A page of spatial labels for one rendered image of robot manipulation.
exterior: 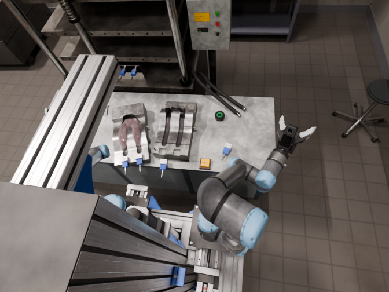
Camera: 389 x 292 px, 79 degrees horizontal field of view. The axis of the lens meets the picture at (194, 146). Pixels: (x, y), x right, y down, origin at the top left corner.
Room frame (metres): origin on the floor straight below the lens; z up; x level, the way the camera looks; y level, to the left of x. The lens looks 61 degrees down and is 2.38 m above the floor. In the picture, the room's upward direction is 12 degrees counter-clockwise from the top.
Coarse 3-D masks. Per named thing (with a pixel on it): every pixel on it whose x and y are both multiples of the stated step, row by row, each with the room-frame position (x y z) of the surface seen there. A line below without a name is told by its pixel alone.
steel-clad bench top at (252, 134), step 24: (120, 96) 1.53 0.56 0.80; (144, 96) 1.47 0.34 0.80; (168, 96) 1.41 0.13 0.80; (192, 96) 1.35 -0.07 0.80; (240, 120) 1.01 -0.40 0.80; (264, 120) 0.96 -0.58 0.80; (96, 144) 1.08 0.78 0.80; (192, 144) 0.89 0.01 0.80; (216, 144) 0.84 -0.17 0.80; (240, 144) 0.80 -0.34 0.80; (264, 144) 0.76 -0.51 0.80; (192, 168) 0.69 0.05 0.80; (216, 168) 0.65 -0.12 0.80
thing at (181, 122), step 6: (168, 108) 1.16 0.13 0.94; (174, 108) 1.15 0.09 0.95; (180, 108) 1.17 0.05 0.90; (168, 114) 1.15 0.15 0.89; (180, 114) 1.09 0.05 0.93; (168, 120) 1.08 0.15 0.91; (180, 120) 1.05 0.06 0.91; (168, 126) 1.04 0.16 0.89; (180, 126) 1.01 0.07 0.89; (168, 132) 0.99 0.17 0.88; (180, 132) 0.97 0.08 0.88; (180, 138) 0.91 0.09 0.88; (162, 144) 0.89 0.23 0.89; (180, 144) 0.86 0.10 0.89
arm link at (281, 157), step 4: (272, 152) 0.39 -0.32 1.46; (276, 152) 0.39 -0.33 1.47; (280, 152) 0.38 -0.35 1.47; (268, 156) 0.39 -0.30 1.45; (272, 156) 0.37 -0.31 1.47; (276, 156) 0.37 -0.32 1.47; (280, 156) 0.36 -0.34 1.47; (284, 156) 0.36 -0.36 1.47; (280, 160) 0.35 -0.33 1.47; (284, 160) 0.35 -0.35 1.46; (284, 164) 0.34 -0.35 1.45
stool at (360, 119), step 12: (372, 84) 1.25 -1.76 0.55; (384, 84) 1.22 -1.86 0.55; (372, 96) 1.12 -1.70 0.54; (384, 96) 1.09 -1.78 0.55; (360, 108) 1.28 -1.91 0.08; (372, 108) 1.13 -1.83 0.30; (360, 120) 1.13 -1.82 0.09; (372, 120) 1.12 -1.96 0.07; (348, 132) 1.03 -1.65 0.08; (372, 132) 0.97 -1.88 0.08
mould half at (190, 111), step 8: (168, 104) 1.27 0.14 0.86; (176, 104) 1.25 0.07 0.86; (184, 104) 1.24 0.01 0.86; (160, 112) 1.15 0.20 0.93; (176, 112) 1.12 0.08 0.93; (192, 112) 1.08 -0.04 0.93; (160, 120) 1.09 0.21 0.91; (176, 120) 1.06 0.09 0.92; (184, 120) 1.04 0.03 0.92; (192, 120) 1.03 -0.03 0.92; (160, 128) 1.04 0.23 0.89; (176, 128) 1.00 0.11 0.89; (184, 128) 0.99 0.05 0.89; (192, 128) 0.99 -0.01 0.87; (160, 136) 0.97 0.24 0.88; (168, 136) 0.95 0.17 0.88; (176, 136) 0.94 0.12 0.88; (184, 136) 0.92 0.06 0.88; (192, 136) 0.95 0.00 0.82; (160, 144) 0.89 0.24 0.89; (168, 144) 0.88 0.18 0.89; (184, 144) 0.85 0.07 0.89; (168, 152) 0.81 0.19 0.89; (184, 152) 0.78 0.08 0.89
